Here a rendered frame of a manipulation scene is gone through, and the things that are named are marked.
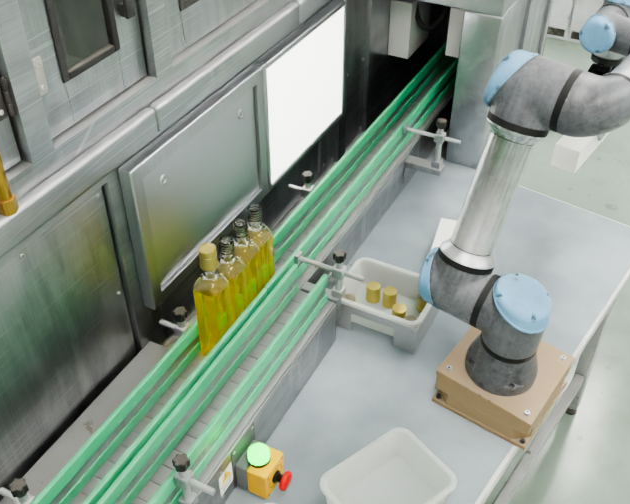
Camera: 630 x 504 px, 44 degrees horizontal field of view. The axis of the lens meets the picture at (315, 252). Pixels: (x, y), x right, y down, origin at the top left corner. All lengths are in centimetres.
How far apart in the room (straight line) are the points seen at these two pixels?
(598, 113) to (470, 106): 98
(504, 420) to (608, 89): 69
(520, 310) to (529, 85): 42
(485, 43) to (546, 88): 86
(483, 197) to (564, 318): 58
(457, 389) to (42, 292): 86
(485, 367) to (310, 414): 39
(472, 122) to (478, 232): 90
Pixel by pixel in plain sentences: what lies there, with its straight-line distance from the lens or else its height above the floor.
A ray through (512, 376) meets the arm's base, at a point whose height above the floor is 89.
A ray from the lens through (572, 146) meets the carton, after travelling 196.
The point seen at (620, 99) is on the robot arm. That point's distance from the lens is 147.
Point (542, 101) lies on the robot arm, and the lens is 144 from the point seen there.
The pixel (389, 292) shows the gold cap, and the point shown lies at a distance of 190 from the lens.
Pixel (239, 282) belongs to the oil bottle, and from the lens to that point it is 157.
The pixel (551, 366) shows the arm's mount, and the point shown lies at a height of 84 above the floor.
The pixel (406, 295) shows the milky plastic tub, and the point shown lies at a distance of 195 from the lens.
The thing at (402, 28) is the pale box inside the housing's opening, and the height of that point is 110.
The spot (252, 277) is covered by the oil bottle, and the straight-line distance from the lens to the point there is 163.
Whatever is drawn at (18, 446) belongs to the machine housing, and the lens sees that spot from 153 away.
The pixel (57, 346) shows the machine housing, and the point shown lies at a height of 106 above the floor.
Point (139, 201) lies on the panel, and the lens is 147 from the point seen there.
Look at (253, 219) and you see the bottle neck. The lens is 161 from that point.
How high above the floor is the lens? 209
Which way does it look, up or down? 40 degrees down
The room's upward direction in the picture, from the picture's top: straight up
